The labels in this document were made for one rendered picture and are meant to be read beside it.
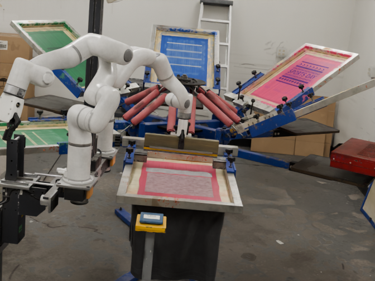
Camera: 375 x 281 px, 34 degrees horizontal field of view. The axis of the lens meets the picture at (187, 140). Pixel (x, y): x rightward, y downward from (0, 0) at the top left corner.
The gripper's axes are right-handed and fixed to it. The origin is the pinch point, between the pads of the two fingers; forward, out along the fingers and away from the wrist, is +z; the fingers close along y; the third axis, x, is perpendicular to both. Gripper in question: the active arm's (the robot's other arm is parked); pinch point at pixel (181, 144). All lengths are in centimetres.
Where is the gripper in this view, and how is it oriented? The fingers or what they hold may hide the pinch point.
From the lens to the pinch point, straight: 334.8
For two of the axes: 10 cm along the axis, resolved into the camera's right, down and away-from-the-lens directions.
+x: 9.9, 1.0, 0.4
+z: -1.0, 9.6, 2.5
